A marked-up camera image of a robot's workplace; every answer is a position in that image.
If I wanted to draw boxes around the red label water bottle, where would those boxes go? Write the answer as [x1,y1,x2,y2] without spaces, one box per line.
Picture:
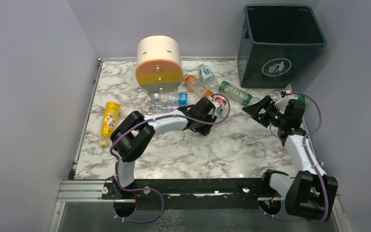
[212,95,227,118]

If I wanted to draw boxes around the clear bottle purple label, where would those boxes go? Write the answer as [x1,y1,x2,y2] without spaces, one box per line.
[153,104,179,113]

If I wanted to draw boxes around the clear bottle green cap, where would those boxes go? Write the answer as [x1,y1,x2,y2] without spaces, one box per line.
[270,93,311,108]

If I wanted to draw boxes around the crushed clear bottle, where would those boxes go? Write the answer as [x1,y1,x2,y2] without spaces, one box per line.
[120,96,156,118]

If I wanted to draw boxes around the yellow drink bottle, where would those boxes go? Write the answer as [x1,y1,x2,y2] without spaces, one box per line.
[100,101,120,147]

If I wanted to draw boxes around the round pastel drawer cabinet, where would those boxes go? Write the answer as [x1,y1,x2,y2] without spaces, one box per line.
[135,35,183,93]

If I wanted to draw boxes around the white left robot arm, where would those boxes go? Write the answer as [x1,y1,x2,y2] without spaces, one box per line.
[110,98,219,188]

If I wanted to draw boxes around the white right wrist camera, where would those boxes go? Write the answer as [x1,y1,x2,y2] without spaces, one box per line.
[272,90,298,110]

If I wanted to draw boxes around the clear bottle blue label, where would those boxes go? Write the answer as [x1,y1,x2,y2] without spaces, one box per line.
[150,92,199,106]

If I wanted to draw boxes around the green tea bottle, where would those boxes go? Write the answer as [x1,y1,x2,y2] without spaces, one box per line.
[219,81,253,106]

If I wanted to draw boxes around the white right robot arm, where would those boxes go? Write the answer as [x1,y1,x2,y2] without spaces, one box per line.
[242,95,338,223]

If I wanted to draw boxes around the dark green trash bin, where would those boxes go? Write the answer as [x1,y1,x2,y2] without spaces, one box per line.
[237,4,326,89]

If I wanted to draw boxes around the clear bottle green-white label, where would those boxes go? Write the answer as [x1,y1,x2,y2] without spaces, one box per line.
[198,64,219,91]

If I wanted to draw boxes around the orange juice bottle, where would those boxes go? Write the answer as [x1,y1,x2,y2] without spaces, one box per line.
[185,75,213,98]

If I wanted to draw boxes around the black front mounting rail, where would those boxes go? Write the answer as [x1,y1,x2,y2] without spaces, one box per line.
[101,178,282,213]

